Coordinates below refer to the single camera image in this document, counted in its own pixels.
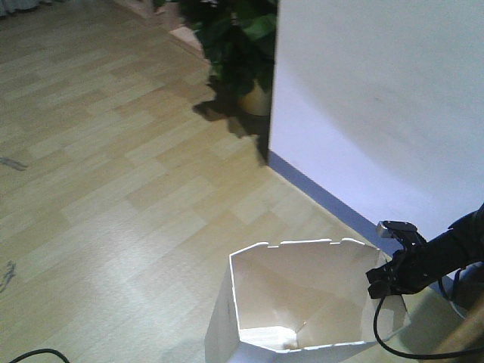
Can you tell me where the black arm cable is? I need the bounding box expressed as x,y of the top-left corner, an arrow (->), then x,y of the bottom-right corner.
373,264 -> 484,360

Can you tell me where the black cable bottom left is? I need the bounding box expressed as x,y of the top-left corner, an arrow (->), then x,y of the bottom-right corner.
9,348 -> 69,363

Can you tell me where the white plastic trash bin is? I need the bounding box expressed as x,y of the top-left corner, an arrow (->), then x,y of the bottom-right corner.
204,238 -> 410,362

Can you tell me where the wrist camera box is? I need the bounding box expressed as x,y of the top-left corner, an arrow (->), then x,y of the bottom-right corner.
376,220 -> 417,238

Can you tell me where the green potted plant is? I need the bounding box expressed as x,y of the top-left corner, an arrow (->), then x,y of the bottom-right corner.
175,1 -> 279,116

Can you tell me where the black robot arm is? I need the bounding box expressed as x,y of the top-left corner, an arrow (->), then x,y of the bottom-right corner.
366,207 -> 483,299

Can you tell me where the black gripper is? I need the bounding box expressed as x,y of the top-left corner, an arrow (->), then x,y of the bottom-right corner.
366,250 -> 412,299

